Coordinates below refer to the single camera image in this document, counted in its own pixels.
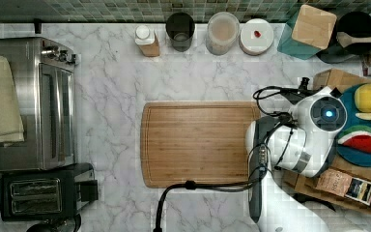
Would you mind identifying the clear jar of cereal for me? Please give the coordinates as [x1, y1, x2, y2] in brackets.
[206, 12, 240, 55]

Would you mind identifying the teal plate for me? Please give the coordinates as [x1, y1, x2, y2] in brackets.
[337, 85, 371, 167]

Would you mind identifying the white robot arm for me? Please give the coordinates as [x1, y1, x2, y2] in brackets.
[245, 87, 347, 232]

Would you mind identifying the black two-slot toaster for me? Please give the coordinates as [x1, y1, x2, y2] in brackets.
[0, 162, 99, 221]

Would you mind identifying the orange bottle with white cap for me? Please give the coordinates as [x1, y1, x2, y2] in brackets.
[134, 25, 159, 57]

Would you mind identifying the black utensil holder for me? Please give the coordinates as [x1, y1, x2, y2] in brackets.
[317, 12, 371, 64]

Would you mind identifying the bamboo cutting board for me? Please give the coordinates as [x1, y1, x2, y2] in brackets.
[140, 101, 260, 188]

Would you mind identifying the dark tea bag packet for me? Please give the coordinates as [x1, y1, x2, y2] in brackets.
[345, 178, 371, 206]

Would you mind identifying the toy watermelon slice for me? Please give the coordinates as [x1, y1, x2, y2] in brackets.
[337, 125, 371, 154]

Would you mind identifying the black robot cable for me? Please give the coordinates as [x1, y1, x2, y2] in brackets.
[153, 76, 312, 232]

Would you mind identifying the teal canister with wooden lid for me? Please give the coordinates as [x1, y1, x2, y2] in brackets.
[277, 4, 337, 60]

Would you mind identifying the brown tea bag packet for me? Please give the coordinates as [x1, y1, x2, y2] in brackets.
[315, 169, 352, 196]

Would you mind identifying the dark grey cylindrical canister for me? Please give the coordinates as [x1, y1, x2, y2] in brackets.
[165, 13, 195, 52]

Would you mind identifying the stainless toaster oven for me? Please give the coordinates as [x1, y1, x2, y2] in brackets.
[0, 37, 76, 172]

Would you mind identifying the wooden spoon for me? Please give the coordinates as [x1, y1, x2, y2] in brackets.
[336, 32, 371, 47]

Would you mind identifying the black round object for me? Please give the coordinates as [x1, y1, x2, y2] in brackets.
[26, 215, 81, 232]

